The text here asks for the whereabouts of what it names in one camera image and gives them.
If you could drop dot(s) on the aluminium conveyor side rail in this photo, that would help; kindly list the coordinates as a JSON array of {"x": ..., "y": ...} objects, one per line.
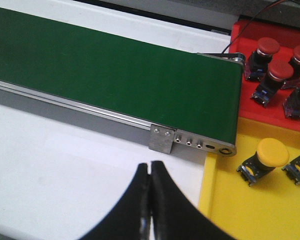
[{"x": 74, "y": 105}]

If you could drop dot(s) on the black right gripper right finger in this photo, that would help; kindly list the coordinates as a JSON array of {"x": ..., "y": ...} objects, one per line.
[{"x": 174, "y": 216}]

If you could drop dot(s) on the red mushroom push button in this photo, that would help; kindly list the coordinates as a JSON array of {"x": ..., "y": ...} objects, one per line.
[
  {"x": 294, "y": 80},
  {"x": 291, "y": 105},
  {"x": 256, "y": 66},
  {"x": 278, "y": 71}
]

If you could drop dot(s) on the metal conveyor support bracket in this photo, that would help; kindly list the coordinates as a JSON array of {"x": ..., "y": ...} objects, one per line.
[{"x": 162, "y": 139}]

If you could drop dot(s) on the green conveyor belt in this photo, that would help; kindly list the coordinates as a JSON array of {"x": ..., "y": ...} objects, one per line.
[{"x": 187, "y": 91}]

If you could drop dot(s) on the silver conveyor drive pulley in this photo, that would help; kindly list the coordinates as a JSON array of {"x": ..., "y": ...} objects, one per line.
[{"x": 237, "y": 57}]

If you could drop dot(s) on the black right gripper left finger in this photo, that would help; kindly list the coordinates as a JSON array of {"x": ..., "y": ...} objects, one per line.
[{"x": 130, "y": 218}]

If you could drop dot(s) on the grey stone counter ledge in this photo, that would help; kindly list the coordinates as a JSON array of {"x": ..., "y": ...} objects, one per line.
[{"x": 217, "y": 13}]

